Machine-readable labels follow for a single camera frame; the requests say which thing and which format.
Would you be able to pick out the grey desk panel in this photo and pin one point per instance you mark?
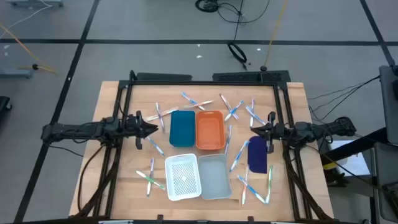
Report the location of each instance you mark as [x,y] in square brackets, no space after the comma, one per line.
[387,174]

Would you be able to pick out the black flat box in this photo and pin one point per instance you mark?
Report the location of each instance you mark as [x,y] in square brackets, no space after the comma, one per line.
[163,76]

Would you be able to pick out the white perforated plastic basket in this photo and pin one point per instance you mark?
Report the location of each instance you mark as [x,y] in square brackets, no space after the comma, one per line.
[183,177]

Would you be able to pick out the teal plastic basket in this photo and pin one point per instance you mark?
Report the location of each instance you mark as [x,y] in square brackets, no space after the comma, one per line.
[182,129]

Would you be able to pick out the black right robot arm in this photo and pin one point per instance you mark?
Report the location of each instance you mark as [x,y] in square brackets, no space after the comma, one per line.
[326,128]

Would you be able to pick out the black table clamp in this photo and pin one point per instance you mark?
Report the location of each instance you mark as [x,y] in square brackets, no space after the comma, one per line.
[160,218]
[250,219]

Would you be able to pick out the grey table foot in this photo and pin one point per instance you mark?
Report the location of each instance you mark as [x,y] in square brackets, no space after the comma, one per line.
[14,73]
[34,3]

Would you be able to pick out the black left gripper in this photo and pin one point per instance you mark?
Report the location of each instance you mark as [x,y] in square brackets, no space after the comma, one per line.
[132,127]

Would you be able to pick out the black vented box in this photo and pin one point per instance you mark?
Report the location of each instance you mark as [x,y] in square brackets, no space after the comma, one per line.
[242,76]

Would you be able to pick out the black caster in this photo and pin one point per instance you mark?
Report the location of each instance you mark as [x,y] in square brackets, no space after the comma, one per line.
[3,104]

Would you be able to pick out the green and white toothbrush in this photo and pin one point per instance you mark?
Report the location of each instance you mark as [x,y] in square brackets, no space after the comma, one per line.
[269,180]
[143,175]

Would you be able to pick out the white panel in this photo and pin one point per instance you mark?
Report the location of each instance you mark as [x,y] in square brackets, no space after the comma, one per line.
[354,158]

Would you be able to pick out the grey plastic basket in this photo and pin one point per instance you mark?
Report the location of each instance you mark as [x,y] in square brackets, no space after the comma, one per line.
[214,177]

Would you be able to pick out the orange plastic basket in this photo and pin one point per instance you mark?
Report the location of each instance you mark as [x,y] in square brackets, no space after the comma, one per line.
[210,130]

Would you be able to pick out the grey cart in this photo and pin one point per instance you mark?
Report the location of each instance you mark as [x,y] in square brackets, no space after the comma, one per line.
[390,109]

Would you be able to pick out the blue and white toothbrush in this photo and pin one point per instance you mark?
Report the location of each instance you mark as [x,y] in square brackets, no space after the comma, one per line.
[239,155]
[259,119]
[256,193]
[239,105]
[188,97]
[229,138]
[157,147]

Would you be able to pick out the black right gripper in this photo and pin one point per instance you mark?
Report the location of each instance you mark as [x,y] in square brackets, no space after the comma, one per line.
[283,130]

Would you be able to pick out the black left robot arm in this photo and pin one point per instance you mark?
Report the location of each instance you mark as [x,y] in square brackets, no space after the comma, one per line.
[77,130]

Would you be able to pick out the orange and white toothbrush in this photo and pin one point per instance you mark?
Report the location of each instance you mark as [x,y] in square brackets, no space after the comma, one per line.
[206,102]
[244,196]

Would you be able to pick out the black metal bar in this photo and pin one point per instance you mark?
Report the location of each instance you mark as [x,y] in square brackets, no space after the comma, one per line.
[357,143]

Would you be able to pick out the dark blue flat mat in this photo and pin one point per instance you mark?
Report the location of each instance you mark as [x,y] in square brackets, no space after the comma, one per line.
[257,155]

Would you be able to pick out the yellow tape piece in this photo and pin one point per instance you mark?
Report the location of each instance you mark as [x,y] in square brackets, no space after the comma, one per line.
[329,165]

